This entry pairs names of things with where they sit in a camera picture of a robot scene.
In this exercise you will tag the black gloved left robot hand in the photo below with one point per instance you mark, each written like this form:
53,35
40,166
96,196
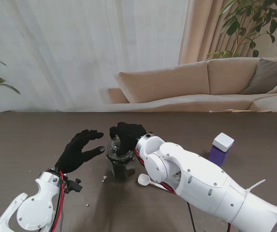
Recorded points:
75,154

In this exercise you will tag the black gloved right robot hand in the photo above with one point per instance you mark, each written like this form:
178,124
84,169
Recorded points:
128,135

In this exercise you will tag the clear glass jar lid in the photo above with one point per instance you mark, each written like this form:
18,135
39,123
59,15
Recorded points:
114,147

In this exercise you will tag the glass jar of coffee beans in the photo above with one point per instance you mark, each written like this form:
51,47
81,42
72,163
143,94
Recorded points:
122,169

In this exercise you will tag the white plastic spoon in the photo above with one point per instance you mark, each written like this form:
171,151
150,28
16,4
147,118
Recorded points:
143,180

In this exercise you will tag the purple coffee jar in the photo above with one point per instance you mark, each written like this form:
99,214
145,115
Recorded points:
216,155

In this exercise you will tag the white square jar cap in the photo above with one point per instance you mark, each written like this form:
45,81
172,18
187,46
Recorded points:
223,141

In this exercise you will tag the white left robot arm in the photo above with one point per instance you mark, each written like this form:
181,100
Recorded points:
34,210

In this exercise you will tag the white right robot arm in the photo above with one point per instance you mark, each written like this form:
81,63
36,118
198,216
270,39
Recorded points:
201,178

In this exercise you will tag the beige sofa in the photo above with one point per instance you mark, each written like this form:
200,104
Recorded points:
177,79

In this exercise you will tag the white sheer curtain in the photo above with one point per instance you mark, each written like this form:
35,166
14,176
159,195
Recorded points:
80,53

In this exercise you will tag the beige pleated curtain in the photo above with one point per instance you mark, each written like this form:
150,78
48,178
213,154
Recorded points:
201,36

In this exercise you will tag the grey sofa cushion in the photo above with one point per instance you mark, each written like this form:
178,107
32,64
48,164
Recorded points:
266,77

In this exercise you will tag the tall green leafy plant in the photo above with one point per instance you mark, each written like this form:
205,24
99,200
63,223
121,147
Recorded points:
247,19

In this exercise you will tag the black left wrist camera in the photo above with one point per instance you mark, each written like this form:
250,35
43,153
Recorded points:
74,186

